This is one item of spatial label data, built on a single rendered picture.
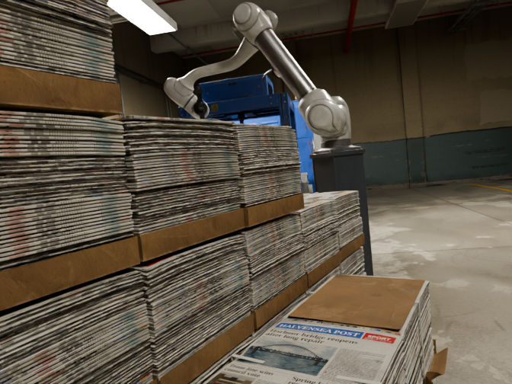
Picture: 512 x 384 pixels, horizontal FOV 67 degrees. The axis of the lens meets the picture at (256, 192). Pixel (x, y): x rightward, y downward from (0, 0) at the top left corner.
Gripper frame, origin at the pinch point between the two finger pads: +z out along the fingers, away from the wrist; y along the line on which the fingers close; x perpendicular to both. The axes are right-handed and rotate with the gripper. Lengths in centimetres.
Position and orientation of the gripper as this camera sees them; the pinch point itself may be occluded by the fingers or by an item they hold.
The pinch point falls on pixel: (201, 105)
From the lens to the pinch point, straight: 198.9
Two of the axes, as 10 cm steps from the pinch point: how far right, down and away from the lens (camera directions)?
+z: 1.6, 1.2, -9.8
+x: -9.8, 1.4, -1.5
